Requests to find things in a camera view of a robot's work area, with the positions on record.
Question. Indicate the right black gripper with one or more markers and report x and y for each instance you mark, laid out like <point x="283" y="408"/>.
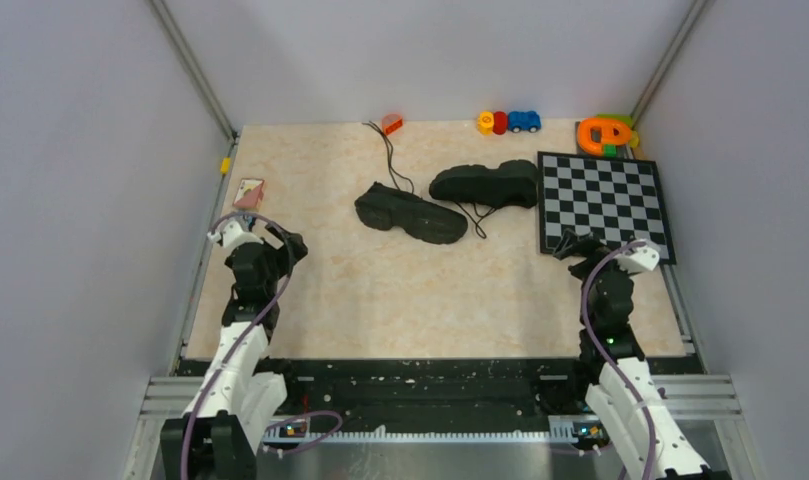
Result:
<point x="588" y="245"/>

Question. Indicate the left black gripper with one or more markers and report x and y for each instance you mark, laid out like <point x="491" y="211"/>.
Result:
<point x="281" y="253"/>

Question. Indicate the black shoe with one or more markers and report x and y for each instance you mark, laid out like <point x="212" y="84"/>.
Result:
<point x="384" y="208"/>
<point x="512" y="183"/>

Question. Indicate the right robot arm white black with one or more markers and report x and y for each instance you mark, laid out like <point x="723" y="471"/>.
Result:
<point x="612" y="376"/>

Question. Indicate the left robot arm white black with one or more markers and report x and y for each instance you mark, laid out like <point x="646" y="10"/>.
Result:
<point x="220" y="429"/>

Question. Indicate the black white checkerboard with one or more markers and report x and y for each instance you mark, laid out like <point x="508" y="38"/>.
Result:
<point x="615" y="199"/>

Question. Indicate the pink triangle card box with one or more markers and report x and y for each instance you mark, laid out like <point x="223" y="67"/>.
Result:
<point x="249" y="194"/>

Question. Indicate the blue toy car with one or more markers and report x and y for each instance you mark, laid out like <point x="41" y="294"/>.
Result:
<point x="519" y="121"/>

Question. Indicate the red toy cylinder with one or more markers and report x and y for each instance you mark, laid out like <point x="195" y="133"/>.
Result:
<point x="500" y="122"/>

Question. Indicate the yellow toy cylinder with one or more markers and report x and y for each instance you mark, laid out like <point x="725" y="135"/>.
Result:
<point x="485" y="122"/>

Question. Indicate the orange toy brick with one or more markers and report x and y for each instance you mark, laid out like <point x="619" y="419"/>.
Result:
<point x="391" y="123"/>

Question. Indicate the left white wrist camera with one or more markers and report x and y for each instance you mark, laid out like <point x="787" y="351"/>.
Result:
<point x="232" y="234"/>

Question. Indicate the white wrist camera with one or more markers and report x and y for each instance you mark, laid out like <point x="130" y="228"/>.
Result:
<point x="232" y="234"/>
<point x="639" y="256"/>

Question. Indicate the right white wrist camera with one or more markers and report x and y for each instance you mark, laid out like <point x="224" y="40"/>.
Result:
<point x="639" y="256"/>

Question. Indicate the yellow clip on rail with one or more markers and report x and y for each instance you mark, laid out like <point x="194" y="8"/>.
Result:
<point x="225" y="166"/>

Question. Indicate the orange ring toy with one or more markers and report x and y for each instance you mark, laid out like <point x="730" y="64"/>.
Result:
<point x="603" y="137"/>

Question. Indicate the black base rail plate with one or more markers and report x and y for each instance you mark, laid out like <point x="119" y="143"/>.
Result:
<point x="432" y="395"/>

